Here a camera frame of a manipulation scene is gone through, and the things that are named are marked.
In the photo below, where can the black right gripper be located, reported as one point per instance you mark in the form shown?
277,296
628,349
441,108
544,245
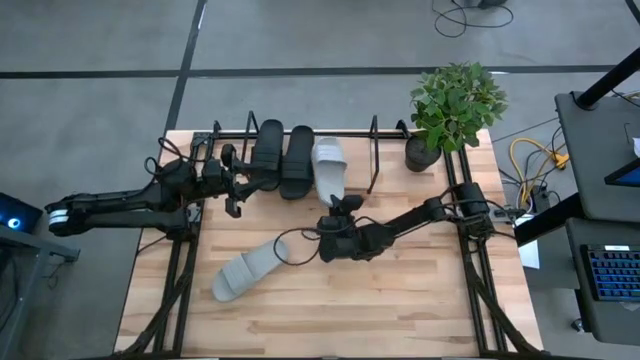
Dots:
345,242

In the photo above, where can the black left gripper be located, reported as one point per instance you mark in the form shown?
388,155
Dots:
217,177

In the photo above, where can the grey slide sandal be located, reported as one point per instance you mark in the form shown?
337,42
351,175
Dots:
327,170
240,275

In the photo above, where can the black slide sandal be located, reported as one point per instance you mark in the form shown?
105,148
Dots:
270,140
299,160

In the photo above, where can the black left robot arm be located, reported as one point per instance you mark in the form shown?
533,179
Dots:
110,210

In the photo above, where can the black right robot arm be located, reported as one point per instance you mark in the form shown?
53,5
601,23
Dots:
415,217

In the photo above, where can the green potted plant black pot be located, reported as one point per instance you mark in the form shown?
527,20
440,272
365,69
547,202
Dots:
452,107

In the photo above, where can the black power strip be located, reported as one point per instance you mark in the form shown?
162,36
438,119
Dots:
507,215

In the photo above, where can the white paper sheet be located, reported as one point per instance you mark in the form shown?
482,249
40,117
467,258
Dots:
530,255

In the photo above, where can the black desk support bar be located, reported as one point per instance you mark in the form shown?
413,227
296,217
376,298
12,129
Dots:
545,222

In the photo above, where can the dark grey side table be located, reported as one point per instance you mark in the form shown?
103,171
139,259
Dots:
30,241

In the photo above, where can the black computer blue light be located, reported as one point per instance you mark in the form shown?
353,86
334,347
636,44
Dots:
17,215

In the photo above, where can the grey desk top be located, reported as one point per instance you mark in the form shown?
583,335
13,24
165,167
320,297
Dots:
600,320
590,165

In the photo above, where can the black caster wheel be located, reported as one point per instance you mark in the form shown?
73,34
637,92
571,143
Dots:
578,325

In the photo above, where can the backlit black keyboard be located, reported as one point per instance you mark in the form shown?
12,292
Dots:
612,272

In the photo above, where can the black tablet screen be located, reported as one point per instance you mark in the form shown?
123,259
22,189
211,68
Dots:
627,176

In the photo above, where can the black monitor pole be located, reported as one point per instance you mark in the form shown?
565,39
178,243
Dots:
607,80

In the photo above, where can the wooden shelf black metal frame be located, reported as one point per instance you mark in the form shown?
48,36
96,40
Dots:
357,165

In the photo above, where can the black aluminium rig frame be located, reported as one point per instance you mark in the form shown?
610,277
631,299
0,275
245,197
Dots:
212,135

